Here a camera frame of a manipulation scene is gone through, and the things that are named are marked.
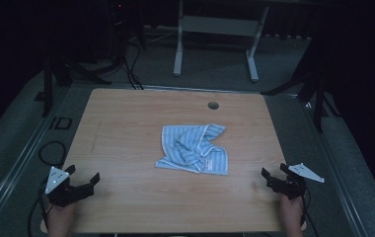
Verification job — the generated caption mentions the black floor cables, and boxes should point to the black floor cables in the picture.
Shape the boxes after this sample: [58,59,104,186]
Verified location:
[121,40,145,91]

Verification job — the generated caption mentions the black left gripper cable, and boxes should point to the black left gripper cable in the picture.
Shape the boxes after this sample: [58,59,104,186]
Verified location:
[27,140,67,237]

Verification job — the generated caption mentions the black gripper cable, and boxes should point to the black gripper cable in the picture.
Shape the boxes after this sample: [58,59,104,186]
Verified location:
[27,140,67,237]
[301,187,320,237]

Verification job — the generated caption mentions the dark equipment rack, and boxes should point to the dark equipment rack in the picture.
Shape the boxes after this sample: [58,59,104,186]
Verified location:
[108,0,145,52]

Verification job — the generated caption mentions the blue striped towel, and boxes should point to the blue striped towel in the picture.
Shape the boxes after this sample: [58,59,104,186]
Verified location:
[155,122,229,176]

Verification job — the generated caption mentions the metal floor rail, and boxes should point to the metal floor rail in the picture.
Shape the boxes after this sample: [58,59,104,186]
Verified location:
[0,86,72,233]
[71,83,299,99]
[298,97,369,237]

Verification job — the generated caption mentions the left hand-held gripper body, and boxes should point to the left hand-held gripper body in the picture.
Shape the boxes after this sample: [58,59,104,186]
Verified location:
[44,166,95,208]

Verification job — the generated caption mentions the white metal table frame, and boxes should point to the white metal table frame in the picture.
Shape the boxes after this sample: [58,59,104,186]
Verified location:
[173,0,270,83]

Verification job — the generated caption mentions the person's right hand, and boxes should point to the person's right hand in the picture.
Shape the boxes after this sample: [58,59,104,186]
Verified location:
[279,194,306,232]

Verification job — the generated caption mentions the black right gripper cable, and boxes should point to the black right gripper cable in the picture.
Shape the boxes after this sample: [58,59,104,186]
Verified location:
[301,187,320,237]

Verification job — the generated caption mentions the black metal stand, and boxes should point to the black metal stand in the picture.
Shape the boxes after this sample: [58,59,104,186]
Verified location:
[35,48,113,119]
[261,62,341,133]

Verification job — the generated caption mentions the person's left hand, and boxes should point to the person's left hand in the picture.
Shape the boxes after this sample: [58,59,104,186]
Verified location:
[46,200,77,232]

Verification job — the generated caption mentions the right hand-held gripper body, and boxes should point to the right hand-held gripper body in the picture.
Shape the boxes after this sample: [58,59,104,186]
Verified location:
[266,162,326,200]

